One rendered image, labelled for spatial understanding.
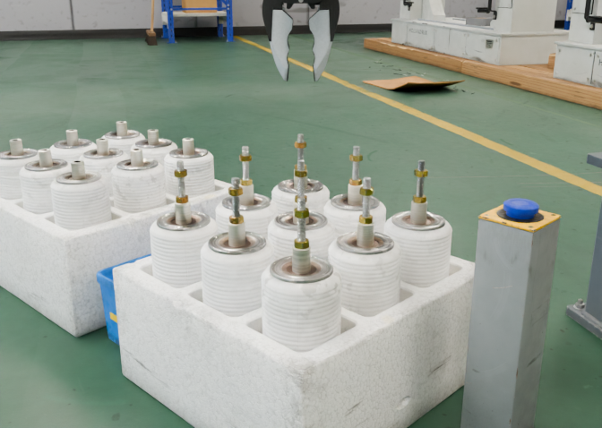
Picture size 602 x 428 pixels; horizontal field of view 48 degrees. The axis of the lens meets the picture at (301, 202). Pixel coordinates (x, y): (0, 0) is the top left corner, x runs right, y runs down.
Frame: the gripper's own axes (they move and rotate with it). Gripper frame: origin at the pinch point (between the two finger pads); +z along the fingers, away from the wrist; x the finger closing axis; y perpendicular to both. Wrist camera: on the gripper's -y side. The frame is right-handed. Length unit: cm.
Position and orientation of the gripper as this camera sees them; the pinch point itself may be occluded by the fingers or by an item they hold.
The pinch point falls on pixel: (300, 71)
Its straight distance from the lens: 90.5
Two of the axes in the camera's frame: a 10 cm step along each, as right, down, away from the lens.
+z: 0.0, 9.5, 3.2
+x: -10.0, -0.1, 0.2
